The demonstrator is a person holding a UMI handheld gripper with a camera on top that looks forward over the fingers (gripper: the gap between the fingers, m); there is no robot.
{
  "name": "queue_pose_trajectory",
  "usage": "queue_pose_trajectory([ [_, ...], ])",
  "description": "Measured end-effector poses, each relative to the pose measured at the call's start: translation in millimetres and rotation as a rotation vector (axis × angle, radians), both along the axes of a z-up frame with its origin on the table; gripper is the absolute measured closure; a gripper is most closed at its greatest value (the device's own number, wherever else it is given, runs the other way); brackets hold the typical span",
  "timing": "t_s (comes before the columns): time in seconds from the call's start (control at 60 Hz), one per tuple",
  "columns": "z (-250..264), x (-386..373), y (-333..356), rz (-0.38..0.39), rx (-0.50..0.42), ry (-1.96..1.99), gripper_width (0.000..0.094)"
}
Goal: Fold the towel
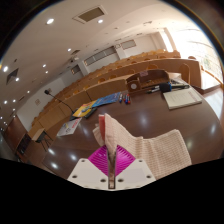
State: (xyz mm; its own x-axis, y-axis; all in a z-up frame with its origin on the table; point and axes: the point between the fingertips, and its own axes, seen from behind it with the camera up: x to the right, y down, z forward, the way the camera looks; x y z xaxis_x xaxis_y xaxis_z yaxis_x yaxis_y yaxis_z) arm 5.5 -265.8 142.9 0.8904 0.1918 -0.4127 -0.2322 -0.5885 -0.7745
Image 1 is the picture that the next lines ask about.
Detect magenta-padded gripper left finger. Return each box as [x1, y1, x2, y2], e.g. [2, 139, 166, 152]
[67, 144, 111, 191]

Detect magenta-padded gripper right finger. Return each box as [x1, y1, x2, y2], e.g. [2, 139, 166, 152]
[113, 145, 157, 191]

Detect beige waffle-weave towel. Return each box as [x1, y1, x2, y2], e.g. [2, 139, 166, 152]
[92, 113, 193, 190]

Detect white and red leaflet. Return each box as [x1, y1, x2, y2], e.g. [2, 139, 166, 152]
[56, 117, 83, 137]

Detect black remote control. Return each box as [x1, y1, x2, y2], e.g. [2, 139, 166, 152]
[84, 107, 98, 120]

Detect blue booklet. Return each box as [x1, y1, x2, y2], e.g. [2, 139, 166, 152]
[91, 92, 122, 108]

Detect black gooseneck microphone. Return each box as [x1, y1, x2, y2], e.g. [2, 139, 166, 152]
[44, 89, 76, 114]

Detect black marker pen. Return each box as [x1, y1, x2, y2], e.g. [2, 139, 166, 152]
[147, 86, 161, 95]

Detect white flat writing pad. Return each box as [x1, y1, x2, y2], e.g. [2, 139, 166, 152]
[162, 87, 203, 111]

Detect wooden lecture hall seat rows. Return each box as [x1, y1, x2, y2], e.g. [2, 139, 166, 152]
[27, 49, 202, 138]

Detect black board eraser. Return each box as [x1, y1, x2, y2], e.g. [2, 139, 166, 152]
[158, 82, 173, 94]

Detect wooden desk organizer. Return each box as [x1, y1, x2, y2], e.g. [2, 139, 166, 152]
[125, 69, 170, 96]

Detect recessed ceiling lights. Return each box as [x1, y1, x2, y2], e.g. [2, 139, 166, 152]
[0, 16, 108, 108]

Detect ceiling air vent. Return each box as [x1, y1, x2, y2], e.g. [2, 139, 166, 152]
[72, 4, 108, 25]

